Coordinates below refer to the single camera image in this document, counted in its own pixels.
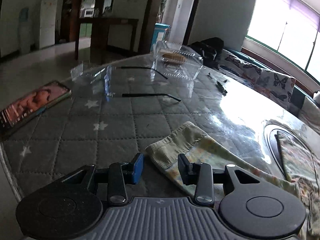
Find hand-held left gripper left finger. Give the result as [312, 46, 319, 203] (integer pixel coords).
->
[60, 152, 145, 205]

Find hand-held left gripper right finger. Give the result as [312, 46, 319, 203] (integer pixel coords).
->
[177, 153, 261, 205]

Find pale floral pants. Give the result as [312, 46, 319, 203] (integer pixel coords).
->
[145, 121, 320, 240]

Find grey quilted star mat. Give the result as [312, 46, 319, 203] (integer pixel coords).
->
[0, 52, 313, 205]

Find clear-framed eyeglasses with black temples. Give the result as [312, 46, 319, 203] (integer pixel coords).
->
[71, 63, 182, 103]

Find small black tool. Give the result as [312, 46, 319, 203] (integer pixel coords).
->
[206, 72, 228, 97]

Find clear plastic clamshell container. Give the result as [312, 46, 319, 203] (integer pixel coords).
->
[152, 41, 204, 81]

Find butterfly print cushion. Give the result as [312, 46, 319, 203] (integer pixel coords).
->
[219, 49, 297, 111]

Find black bag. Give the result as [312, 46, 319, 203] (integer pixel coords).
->
[187, 37, 225, 68]

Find smartphone with photo screen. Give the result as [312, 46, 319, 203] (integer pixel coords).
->
[0, 80, 72, 137]

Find blue cardboard box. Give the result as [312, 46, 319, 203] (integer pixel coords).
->
[151, 23, 172, 51]

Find dark wooden table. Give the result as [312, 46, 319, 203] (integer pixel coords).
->
[74, 17, 139, 65]

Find green-framed window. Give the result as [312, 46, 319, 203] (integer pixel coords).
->
[244, 0, 320, 85]

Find white refrigerator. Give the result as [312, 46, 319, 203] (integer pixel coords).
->
[38, 0, 59, 50]

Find pale water dispenser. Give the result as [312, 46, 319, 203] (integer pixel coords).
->
[18, 7, 33, 53]

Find purple window blind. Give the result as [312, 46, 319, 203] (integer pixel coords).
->
[257, 0, 320, 32]

